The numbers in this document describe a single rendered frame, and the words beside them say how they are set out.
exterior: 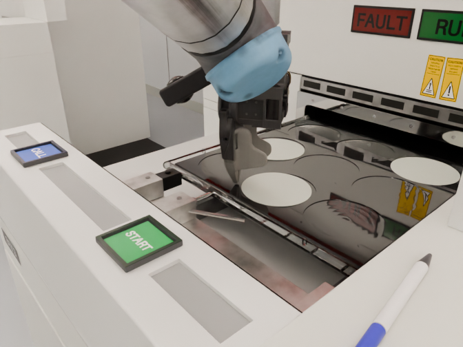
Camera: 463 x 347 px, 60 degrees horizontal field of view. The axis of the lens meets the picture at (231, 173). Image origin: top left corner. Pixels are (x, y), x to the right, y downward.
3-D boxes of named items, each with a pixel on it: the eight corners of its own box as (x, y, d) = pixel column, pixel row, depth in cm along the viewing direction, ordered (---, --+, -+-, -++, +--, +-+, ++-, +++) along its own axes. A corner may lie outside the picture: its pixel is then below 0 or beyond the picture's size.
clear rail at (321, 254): (168, 166, 67) (167, 158, 66) (371, 284, 41) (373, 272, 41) (161, 169, 66) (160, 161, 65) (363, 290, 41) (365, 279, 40)
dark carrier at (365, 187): (309, 120, 86) (309, 118, 86) (483, 175, 63) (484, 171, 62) (174, 166, 65) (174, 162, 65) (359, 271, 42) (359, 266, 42)
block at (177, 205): (182, 207, 57) (180, 188, 55) (196, 217, 54) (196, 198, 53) (131, 228, 52) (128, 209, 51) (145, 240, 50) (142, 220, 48)
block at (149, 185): (152, 187, 62) (150, 170, 61) (164, 195, 60) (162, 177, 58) (103, 205, 57) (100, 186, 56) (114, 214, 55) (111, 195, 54)
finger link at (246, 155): (264, 195, 55) (266, 132, 51) (222, 191, 56) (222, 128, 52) (268, 185, 58) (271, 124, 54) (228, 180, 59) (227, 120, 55)
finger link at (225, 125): (231, 164, 52) (231, 99, 49) (219, 163, 53) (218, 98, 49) (238, 151, 57) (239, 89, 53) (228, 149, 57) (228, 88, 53)
